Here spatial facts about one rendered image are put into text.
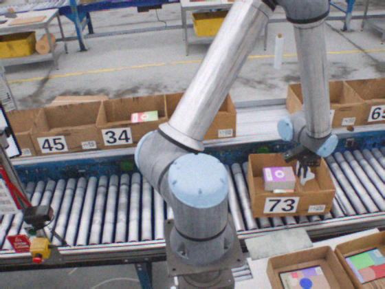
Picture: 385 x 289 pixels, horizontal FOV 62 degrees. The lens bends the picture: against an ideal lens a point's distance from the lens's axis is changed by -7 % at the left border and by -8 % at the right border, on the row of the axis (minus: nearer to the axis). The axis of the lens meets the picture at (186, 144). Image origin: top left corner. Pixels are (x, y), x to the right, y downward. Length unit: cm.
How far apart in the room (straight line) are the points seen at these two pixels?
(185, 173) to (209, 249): 23
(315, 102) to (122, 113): 137
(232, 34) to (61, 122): 156
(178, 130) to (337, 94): 162
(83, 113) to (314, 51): 158
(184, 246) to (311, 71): 62
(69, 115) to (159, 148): 135
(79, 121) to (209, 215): 153
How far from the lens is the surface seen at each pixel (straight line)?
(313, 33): 97
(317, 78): 105
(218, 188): 83
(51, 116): 228
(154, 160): 96
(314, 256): 158
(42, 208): 146
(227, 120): 190
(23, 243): 171
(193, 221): 87
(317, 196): 169
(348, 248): 165
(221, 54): 95
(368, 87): 251
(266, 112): 223
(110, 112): 218
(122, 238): 169
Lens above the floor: 206
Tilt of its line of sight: 37 degrees down
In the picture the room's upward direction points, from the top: 4 degrees counter-clockwise
